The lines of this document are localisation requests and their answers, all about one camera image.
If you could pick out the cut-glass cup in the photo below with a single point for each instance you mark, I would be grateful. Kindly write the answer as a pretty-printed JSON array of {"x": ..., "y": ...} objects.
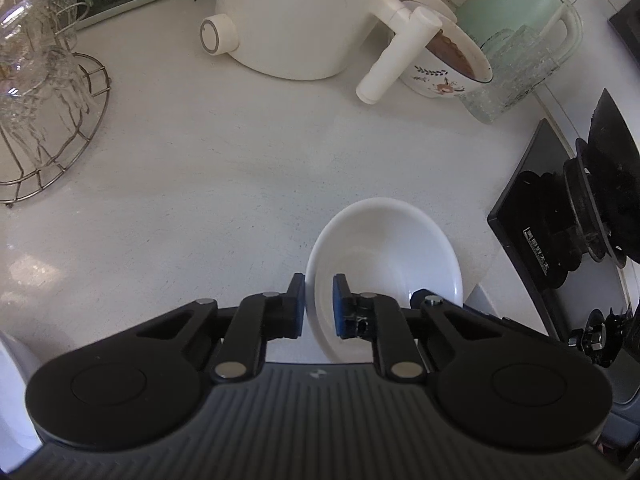
[
  {"x": 45, "y": 105},
  {"x": 35, "y": 12}
]

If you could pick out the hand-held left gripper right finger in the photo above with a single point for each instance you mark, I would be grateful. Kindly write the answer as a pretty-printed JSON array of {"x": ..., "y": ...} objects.
[{"x": 341, "y": 307}]

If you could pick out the black gas stove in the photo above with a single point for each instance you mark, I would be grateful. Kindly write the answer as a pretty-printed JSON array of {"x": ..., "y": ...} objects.
[{"x": 560, "y": 220}]

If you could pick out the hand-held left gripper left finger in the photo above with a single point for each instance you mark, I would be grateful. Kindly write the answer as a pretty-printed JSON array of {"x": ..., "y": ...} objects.
[{"x": 298, "y": 307}]

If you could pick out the white electric cooking pot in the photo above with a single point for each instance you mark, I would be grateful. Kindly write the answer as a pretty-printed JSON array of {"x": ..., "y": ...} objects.
[{"x": 300, "y": 25}]

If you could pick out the floral ceramic bowl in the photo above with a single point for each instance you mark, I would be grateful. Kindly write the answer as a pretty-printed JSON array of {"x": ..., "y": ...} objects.
[{"x": 440, "y": 80}]

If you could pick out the textured glass pitcher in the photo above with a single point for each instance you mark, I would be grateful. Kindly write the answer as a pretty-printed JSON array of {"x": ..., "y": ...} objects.
[{"x": 530, "y": 25}]

